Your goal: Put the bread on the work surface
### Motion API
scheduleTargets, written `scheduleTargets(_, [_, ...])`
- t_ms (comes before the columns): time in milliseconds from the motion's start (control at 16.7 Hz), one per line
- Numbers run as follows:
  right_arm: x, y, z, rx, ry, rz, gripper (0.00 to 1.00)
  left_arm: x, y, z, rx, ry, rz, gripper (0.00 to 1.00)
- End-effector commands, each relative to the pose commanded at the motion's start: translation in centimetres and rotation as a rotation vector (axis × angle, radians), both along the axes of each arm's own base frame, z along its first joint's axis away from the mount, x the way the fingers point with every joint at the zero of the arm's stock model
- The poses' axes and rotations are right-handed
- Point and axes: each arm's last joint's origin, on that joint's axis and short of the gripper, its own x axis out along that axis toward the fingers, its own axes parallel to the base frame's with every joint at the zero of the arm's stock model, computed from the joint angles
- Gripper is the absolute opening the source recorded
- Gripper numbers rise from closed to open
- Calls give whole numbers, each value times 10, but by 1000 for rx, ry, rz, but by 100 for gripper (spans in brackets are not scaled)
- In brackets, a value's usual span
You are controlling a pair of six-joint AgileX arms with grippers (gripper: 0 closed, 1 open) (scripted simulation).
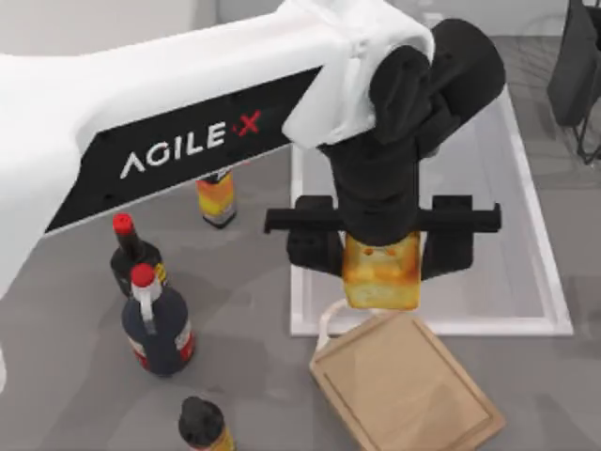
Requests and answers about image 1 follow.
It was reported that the dark bottle with red cap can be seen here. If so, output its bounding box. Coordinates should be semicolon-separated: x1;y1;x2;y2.
109;212;171;300

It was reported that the black capped yellow label bottle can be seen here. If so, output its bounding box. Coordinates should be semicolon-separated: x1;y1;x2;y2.
177;396;238;451

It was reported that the white framed tray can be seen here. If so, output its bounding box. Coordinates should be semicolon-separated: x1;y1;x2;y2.
289;88;575;337

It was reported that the white cord loop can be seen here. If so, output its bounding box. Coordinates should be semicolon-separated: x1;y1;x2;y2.
317;300;352;359

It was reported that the wooden cutting board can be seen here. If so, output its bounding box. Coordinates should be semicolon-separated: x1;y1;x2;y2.
308;313;508;451

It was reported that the orange and yellow bottle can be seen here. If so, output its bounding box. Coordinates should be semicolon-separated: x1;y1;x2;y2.
195;166;238;230

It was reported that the dark bottle with white handle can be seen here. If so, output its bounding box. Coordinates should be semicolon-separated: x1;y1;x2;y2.
120;263;197;379

